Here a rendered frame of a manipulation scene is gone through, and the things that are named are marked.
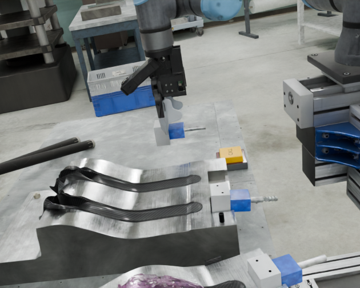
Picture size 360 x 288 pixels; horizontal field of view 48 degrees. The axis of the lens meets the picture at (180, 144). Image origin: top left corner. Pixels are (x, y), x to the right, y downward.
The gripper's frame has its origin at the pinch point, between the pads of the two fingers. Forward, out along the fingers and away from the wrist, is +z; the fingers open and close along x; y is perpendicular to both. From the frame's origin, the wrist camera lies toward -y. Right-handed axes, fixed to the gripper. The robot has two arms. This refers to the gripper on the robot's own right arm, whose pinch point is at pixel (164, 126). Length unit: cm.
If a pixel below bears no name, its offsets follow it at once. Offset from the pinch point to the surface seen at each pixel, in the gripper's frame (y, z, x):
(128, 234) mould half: -6.2, 6.6, -34.7
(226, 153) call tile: 15.1, 11.4, 2.0
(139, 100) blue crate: -53, 87, 272
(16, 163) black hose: -42.8, 6.1, 1.9
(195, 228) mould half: 6.7, 6.1, -35.8
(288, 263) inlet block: 22, 8, -45
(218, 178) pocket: 12.2, 8.3, -15.6
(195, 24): 7, 74, 557
